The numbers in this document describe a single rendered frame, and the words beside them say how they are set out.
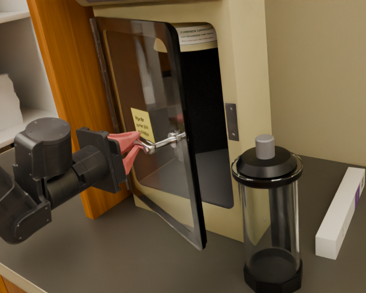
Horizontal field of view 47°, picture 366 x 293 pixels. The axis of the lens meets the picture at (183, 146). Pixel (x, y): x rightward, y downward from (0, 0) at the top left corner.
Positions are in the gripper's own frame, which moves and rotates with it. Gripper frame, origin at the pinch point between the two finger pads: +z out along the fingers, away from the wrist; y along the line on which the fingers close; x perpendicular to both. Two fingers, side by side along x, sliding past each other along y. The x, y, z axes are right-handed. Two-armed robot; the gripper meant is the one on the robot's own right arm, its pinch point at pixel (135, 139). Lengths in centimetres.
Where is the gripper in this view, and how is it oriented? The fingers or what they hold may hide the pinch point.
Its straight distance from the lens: 72.5
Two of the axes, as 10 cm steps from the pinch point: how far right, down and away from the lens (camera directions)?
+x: -7.8, -1.5, 6.0
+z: 6.1, -4.0, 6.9
